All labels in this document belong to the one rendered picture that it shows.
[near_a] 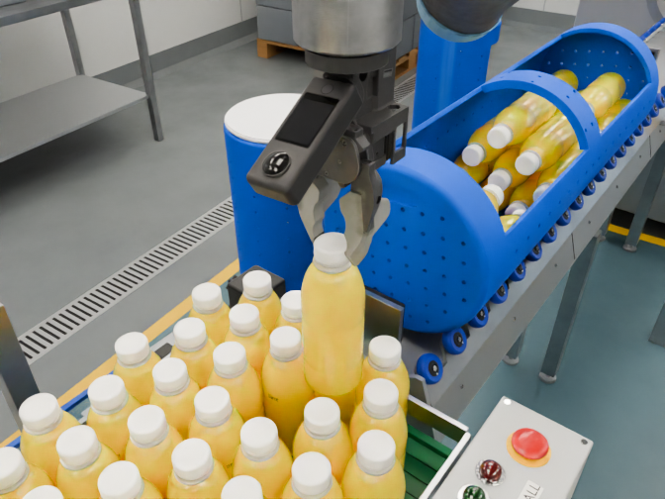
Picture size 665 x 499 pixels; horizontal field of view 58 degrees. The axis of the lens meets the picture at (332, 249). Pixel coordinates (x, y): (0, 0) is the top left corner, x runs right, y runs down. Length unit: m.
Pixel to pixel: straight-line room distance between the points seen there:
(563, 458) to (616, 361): 1.80
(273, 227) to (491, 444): 0.93
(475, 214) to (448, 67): 1.48
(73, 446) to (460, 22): 0.57
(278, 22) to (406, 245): 4.22
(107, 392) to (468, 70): 1.81
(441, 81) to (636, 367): 1.25
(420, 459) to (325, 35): 0.60
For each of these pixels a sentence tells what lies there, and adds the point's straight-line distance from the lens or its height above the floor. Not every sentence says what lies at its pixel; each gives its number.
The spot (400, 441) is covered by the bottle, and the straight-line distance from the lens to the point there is 0.73.
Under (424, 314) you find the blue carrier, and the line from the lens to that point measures 0.93.
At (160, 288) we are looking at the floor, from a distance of 2.64.
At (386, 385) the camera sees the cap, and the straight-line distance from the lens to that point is 0.70.
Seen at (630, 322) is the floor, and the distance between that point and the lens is 2.66.
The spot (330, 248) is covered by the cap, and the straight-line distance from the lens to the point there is 0.60.
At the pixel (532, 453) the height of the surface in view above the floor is 1.11.
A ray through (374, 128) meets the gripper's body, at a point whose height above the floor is 1.40.
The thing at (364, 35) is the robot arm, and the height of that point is 1.48.
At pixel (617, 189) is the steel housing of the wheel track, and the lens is 1.64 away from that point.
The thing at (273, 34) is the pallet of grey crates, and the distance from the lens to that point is 5.07.
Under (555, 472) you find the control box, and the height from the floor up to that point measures 1.10.
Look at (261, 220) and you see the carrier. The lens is 1.47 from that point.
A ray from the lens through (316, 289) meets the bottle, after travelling 0.61.
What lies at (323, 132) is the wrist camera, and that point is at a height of 1.41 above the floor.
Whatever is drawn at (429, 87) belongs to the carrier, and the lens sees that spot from 2.32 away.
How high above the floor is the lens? 1.62
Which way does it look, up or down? 36 degrees down
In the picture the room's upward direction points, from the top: straight up
